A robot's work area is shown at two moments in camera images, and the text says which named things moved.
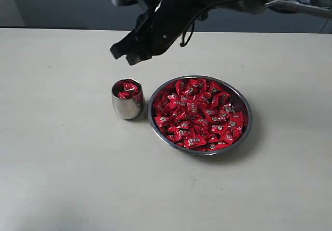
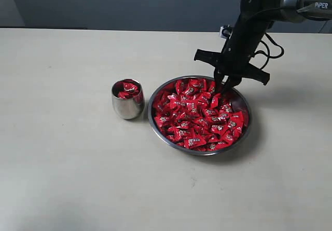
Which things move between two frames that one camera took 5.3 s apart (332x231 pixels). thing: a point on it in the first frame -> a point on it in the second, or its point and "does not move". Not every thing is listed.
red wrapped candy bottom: x=189 y=142 does not move
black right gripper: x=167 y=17 -> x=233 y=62
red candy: x=236 y=119 does not move
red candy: x=125 y=94 does not move
